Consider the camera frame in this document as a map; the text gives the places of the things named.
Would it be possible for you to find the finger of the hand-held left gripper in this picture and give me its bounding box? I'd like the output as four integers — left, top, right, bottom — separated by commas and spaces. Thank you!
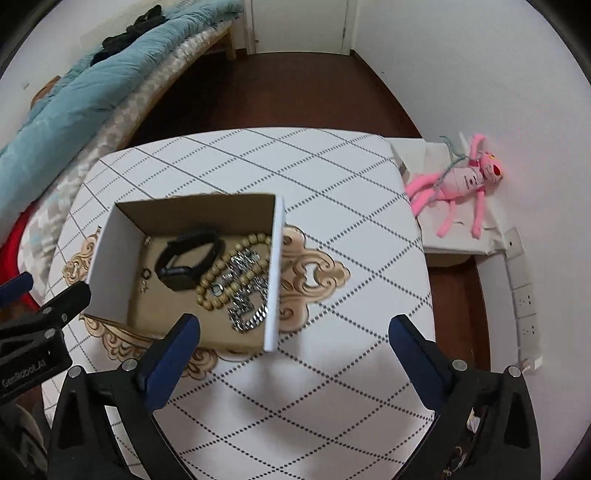
0, 281, 92, 352
0, 272, 34, 308

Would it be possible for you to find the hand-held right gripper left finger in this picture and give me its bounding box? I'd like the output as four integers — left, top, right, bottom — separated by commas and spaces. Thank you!
46, 313, 201, 480

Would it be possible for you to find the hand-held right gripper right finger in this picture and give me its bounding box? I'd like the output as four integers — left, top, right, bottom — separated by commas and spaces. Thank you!
388, 314, 542, 480

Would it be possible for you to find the black smart band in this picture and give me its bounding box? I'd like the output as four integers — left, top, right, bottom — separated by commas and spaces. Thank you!
154, 229, 225, 291

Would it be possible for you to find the thick silver chain bracelet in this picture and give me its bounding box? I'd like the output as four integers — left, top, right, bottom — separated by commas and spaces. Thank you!
226, 249, 271, 332

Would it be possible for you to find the thin silver charm bracelet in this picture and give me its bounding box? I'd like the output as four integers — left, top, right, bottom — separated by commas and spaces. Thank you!
213, 256, 259, 298

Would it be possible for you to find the white cardboard box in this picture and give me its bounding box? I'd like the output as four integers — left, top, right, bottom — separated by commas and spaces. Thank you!
82, 193, 287, 354

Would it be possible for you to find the wooden bead bracelet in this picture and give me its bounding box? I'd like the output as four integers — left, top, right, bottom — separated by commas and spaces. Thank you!
195, 233, 273, 311

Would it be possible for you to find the red blanket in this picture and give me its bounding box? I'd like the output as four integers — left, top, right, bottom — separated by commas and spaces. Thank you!
0, 217, 42, 315

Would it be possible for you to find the white flat box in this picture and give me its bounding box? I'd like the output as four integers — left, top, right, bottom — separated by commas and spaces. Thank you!
385, 136, 509, 257

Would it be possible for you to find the diamond-patterned white tablecloth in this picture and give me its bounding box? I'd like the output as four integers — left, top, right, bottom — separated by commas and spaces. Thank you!
41, 127, 437, 480

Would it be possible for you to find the light blue quilt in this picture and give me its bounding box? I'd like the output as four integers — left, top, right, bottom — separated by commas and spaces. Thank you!
0, 0, 245, 210

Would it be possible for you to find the pink plush toy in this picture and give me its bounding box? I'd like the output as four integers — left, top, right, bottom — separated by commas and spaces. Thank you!
405, 133, 506, 240

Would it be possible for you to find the brown plush item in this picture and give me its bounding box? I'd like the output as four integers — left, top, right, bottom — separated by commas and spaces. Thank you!
30, 76, 62, 110

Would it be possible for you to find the black clothing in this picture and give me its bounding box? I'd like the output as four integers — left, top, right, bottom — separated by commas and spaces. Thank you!
90, 4, 164, 65

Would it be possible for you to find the white door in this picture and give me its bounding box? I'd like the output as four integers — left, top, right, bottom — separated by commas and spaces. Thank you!
245, 0, 354, 56

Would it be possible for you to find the white wall socket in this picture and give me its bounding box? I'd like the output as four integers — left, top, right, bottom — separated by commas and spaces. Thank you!
519, 316, 541, 349
505, 226, 525, 259
512, 285, 536, 319

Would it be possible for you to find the grey-blue wire hanger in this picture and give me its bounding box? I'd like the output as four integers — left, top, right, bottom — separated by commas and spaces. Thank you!
431, 135, 472, 190

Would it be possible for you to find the wooden bed frame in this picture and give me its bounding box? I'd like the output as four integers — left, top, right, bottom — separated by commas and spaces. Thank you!
203, 23, 237, 61

